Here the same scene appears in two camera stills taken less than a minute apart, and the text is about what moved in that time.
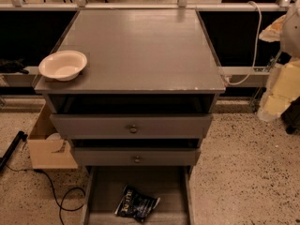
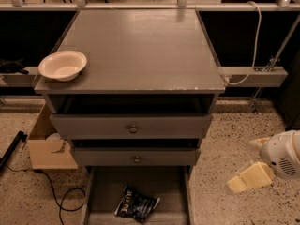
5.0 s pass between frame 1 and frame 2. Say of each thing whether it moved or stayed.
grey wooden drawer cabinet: stayed
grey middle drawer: stayed
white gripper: moved
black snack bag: stayed
